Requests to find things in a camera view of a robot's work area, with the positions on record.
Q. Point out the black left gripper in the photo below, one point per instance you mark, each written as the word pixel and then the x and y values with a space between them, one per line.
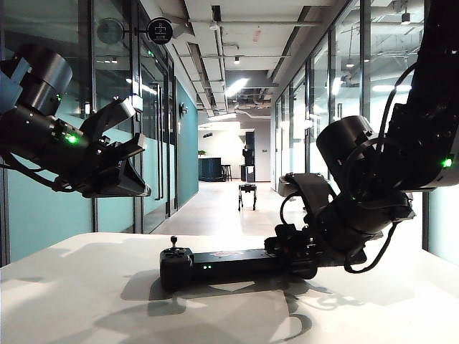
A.
pixel 93 161

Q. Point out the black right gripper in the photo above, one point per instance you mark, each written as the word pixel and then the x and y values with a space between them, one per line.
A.
pixel 322 247

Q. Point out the black handheld remote control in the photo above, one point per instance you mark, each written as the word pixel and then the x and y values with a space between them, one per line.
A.
pixel 229 263

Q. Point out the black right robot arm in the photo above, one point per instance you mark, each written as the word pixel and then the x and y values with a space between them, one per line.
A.
pixel 430 107

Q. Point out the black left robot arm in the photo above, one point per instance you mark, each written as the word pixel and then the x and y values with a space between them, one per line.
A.
pixel 39 118

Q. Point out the black quadruped robot dog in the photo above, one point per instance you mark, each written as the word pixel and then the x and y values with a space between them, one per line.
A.
pixel 247 190

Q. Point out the blue white door sign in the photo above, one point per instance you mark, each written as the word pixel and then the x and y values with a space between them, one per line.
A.
pixel 139 104

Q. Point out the small green plant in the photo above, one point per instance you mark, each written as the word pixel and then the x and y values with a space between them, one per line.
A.
pixel 202 153

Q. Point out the dark teal counter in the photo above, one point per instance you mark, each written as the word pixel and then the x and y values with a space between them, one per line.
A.
pixel 209 170

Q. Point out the dark bar stool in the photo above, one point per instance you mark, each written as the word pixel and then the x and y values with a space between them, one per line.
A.
pixel 227 172

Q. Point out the short linear ceiling light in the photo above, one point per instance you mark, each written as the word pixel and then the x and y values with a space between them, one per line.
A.
pixel 222 117

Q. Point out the glowing white door sign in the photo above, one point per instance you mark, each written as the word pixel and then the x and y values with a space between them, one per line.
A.
pixel 307 124

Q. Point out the long linear ceiling light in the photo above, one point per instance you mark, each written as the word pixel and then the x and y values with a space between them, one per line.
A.
pixel 236 87

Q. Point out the round black hanging sign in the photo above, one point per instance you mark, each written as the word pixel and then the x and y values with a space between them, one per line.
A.
pixel 160 31

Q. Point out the black ceiling spotlight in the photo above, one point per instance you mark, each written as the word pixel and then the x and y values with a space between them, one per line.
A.
pixel 236 60

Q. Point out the black pendant lamp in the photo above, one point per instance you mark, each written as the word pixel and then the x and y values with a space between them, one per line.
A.
pixel 405 17

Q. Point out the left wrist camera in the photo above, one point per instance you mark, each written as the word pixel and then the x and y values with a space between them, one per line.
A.
pixel 107 114

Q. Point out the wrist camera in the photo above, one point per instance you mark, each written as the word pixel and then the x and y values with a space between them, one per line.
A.
pixel 107 114
pixel 288 184

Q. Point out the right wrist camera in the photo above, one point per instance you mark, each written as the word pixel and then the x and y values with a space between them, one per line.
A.
pixel 288 184

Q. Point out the black wall lamp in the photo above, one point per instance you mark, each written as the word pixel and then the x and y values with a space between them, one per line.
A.
pixel 183 109

